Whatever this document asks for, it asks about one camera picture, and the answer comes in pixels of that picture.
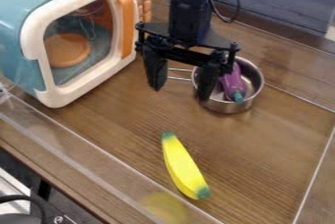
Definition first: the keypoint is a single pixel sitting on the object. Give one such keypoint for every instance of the orange microwave turntable plate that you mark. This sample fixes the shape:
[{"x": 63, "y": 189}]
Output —
[{"x": 66, "y": 49}]

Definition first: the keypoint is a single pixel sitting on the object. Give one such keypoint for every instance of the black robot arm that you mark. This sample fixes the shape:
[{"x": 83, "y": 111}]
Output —
[{"x": 188, "y": 41}]

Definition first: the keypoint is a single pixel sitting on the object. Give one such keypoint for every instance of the yellow toy banana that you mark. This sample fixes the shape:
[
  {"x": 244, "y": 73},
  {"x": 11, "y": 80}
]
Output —
[{"x": 183, "y": 169}]

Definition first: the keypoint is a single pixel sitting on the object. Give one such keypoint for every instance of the purple toy eggplant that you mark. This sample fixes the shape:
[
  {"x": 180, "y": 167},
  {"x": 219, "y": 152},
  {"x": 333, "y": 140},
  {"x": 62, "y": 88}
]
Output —
[{"x": 235, "y": 87}]

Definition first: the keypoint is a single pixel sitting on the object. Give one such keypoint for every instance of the clear acrylic barrier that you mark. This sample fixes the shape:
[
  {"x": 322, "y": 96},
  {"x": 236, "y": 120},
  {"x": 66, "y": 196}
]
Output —
[{"x": 106, "y": 186}]

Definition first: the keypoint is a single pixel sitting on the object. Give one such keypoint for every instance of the blue toy microwave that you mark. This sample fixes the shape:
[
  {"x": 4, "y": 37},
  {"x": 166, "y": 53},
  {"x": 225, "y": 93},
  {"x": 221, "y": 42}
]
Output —
[{"x": 104, "y": 21}]

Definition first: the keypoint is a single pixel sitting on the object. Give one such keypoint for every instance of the silver pot with wire handle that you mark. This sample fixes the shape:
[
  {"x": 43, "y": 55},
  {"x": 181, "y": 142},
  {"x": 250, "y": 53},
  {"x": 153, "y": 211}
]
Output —
[{"x": 254, "y": 80}]

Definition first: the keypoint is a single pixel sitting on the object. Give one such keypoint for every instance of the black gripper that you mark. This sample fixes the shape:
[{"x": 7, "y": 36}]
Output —
[{"x": 187, "y": 40}]

